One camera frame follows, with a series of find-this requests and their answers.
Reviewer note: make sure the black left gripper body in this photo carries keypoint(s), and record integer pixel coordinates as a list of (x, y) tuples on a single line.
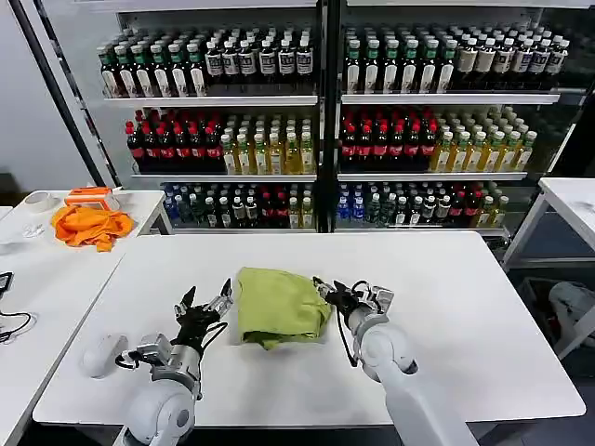
[(195, 323)]

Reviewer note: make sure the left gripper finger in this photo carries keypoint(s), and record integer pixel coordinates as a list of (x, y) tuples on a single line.
[(187, 299), (223, 299)]

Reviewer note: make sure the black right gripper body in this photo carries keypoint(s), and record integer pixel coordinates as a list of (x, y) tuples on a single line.
[(343, 303)]

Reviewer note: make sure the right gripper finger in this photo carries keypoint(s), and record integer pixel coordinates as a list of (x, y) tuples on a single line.
[(321, 287), (339, 288)]

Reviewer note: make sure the light green shirt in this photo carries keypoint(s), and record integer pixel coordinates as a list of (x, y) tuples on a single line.
[(279, 306)]

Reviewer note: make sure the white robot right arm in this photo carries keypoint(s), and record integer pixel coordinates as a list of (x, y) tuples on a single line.
[(400, 362)]

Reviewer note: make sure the white computer mouse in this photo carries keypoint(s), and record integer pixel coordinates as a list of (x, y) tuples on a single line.
[(102, 355)]

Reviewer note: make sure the white desk with orange cloth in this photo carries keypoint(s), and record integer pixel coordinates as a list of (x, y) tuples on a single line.
[(139, 209)]

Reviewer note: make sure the orange crumpled cloth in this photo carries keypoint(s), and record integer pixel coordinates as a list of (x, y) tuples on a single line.
[(90, 226)]

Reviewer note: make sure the orange and white box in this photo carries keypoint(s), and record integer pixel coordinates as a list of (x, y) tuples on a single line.
[(90, 197)]

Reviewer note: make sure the clear plastic piece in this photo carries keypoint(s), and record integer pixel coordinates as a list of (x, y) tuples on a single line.
[(32, 229)]

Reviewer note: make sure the bottle shelf with white-label bottles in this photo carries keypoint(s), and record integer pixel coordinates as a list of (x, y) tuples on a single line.
[(218, 125)]

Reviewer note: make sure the white tape roll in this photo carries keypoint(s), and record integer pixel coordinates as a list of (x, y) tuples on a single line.
[(38, 201)]

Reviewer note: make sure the small black device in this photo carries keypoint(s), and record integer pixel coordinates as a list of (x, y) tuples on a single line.
[(4, 281)]

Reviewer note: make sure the bottle shelf with beige-label bottles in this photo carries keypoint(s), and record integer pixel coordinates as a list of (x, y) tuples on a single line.
[(441, 125)]

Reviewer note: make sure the grey chair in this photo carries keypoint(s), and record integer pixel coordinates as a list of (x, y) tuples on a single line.
[(571, 306)]

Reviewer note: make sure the white table with grey legs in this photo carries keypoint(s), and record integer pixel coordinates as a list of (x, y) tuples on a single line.
[(558, 218)]

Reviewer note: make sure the black slanted pole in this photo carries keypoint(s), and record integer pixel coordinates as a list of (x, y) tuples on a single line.
[(60, 93)]

